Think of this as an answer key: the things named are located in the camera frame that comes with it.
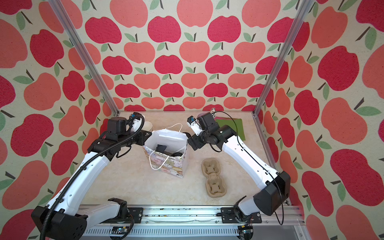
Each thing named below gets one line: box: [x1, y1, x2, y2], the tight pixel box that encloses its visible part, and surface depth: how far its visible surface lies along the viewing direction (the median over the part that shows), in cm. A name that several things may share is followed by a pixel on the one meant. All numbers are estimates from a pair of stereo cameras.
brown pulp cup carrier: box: [201, 158, 228, 199], surface depth 82 cm
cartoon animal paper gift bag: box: [142, 123, 189, 179], surface depth 80 cm
